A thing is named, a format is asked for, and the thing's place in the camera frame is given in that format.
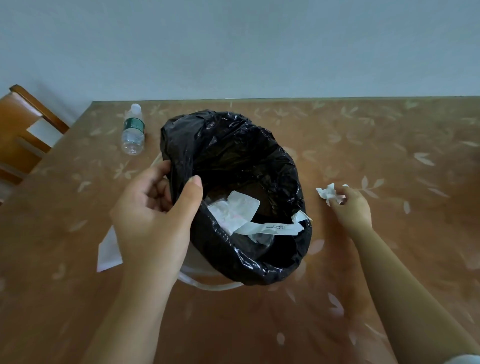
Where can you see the person's right hand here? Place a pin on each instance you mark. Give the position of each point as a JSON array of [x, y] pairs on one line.
[[354, 215]]

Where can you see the person's left hand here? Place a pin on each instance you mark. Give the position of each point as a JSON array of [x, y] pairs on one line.
[[150, 232]]

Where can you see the small white paper bit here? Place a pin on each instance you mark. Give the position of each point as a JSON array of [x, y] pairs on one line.
[[326, 193]]

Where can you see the long white paper strip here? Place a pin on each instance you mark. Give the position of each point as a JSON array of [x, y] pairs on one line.
[[270, 228]]

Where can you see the square white paper piece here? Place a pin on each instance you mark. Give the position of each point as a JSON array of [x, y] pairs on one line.
[[236, 210]]

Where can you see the clear plastic water bottle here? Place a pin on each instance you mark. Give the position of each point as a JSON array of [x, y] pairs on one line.
[[132, 138]]

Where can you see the trash bin with black bag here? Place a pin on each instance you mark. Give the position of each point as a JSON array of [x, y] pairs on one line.
[[225, 150]]

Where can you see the person's right forearm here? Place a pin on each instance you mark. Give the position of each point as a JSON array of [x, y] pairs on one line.
[[412, 307]]

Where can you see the brown floral table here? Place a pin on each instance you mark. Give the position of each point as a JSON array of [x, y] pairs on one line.
[[412, 243]]

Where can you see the orange wooden chair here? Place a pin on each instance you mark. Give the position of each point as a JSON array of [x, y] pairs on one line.
[[15, 123]]

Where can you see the white shirt sleeve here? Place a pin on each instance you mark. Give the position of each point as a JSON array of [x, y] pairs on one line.
[[465, 360]]

